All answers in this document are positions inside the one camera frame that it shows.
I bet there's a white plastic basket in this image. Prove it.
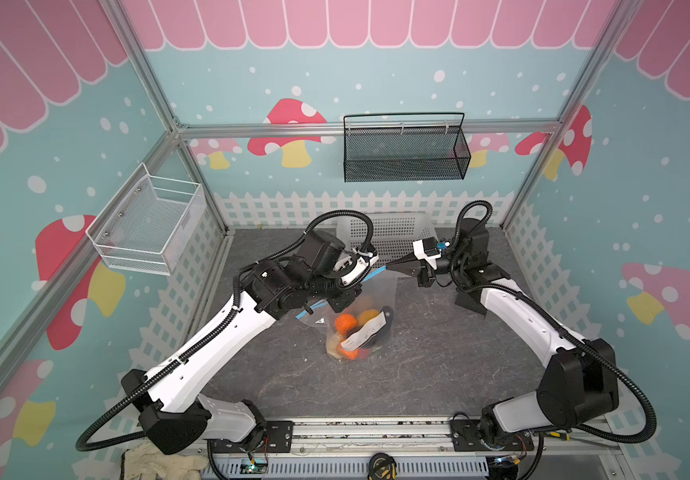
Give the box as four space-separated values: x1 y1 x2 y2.
336 212 438 268

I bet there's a dark food piece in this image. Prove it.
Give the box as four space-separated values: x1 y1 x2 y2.
368 305 395 349

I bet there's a yellow food piece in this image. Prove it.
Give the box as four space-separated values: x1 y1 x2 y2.
357 309 381 327

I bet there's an orange tangerine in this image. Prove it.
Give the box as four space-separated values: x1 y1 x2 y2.
340 348 360 360
334 314 359 337

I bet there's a clear zip top bag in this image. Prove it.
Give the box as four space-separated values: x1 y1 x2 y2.
296 267 398 363

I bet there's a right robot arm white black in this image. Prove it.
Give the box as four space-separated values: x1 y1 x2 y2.
387 218 657 449

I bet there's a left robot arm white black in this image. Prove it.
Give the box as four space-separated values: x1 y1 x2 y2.
75 209 378 454

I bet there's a beige cloth rag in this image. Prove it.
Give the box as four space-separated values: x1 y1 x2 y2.
121 442 209 480

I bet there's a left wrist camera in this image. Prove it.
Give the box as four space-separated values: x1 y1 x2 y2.
334 250 379 287

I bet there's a black wire wall basket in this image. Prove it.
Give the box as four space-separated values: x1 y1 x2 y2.
342 112 472 183

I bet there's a white wire wall basket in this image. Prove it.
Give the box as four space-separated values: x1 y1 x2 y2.
86 164 206 276

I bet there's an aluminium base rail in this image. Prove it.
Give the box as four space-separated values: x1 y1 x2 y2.
131 415 622 460

